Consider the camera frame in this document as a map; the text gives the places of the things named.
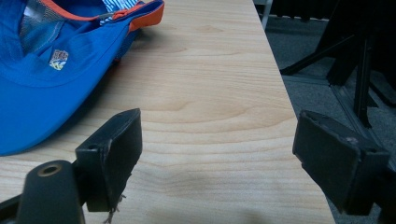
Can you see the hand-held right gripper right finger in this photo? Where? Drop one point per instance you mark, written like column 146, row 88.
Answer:
column 333, row 158

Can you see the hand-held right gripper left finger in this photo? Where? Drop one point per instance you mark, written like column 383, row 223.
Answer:
column 116, row 155

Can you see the blue and orange cap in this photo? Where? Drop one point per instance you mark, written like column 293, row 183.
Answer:
column 62, row 59

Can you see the blue white striped cloth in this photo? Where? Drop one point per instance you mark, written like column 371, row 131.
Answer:
column 120, row 6

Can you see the white table leg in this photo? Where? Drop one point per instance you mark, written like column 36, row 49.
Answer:
column 266, row 12

